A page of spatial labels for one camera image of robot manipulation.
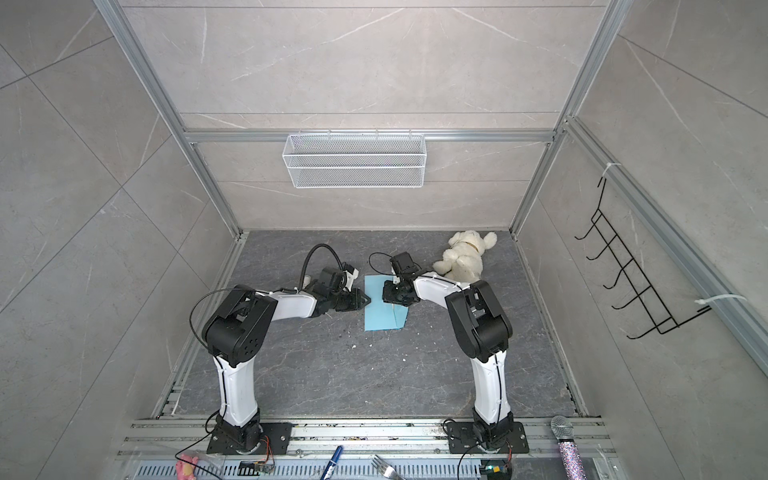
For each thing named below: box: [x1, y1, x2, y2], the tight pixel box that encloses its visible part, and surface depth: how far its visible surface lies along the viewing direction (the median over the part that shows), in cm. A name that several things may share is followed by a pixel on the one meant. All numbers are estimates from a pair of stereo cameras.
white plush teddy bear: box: [433, 230, 498, 284], surface depth 102 cm
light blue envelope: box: [364, 275, 408, 331], surface depth 97 cm
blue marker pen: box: [320, 445, 344, 480], surface depth 71 cm
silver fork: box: [371, 454, 405, 480], surface depth 70 cm
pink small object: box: [175, 453, 199, 480], surface depth 69 cm
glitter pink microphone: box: [550, 415, 587, 480], surface depth 71 cm
